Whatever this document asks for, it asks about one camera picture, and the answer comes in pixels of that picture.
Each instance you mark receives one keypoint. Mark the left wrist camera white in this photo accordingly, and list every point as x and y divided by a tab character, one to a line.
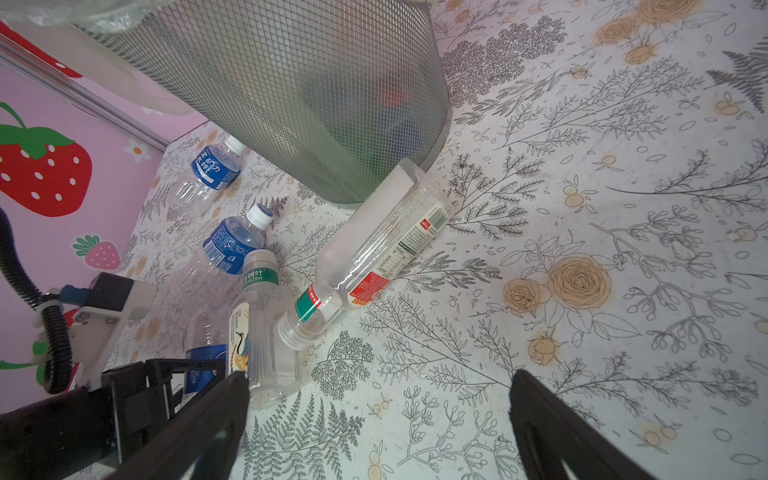
82	326

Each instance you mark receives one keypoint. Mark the mesh waste bin with liner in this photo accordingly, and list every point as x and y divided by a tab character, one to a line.
334	93

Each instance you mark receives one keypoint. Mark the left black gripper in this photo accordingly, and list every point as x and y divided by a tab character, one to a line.
66	433

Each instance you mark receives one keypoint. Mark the clear bottle green cap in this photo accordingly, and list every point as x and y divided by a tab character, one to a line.
254	347

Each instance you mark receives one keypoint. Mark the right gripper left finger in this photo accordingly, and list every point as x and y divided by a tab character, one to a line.
158	435

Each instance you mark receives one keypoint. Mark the clear bottle blue label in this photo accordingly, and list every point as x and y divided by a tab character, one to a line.
219	260
212	171

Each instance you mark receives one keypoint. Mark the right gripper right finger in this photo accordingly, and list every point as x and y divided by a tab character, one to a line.
554	441

